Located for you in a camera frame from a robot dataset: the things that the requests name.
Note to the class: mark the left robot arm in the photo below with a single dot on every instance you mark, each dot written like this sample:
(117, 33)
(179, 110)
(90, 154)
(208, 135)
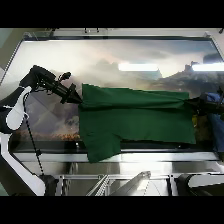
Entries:
(13, 113)

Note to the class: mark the green T-shirt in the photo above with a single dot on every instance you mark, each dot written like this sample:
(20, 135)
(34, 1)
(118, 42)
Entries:
(140, 116)

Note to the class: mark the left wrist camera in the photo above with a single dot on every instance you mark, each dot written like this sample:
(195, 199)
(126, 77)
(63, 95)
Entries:
(64, 76)

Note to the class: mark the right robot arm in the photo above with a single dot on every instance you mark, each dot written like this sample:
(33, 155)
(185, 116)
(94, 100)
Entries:
(210, 107)

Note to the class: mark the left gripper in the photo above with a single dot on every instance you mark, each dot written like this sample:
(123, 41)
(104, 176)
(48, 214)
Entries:
(66, 94)

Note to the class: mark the blue garment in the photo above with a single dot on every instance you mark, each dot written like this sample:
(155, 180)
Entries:
(218, 131)

